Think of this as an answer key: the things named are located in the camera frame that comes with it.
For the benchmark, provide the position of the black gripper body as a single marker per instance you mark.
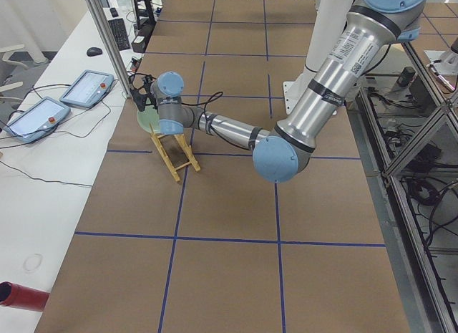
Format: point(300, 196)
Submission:
point(140, 101)

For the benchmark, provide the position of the light green plate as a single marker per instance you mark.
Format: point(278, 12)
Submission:
point(148, 120)

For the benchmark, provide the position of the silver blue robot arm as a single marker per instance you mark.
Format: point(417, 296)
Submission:
point(283, 152)

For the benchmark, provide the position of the far teach pendant tablet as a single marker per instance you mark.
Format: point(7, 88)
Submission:
point(88, 89)

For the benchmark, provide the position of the teach pendant tablet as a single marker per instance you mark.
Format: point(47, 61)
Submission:
point(38, 121)
point(88, 89)

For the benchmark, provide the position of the wooden dish rack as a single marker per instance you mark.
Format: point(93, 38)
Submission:
point(175, 152)

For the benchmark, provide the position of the black computer mouse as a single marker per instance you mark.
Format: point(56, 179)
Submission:
point(94, 51)

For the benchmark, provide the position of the black keyboard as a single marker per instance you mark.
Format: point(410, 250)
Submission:
point(119, 33)

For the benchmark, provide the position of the near teach pendant tablet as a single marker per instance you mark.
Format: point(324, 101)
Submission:
point(38, 121)

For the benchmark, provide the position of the red cylinder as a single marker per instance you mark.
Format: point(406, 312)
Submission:
point(22, 297)

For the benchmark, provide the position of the aluminium frame post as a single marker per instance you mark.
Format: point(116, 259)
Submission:
point(98, 15)

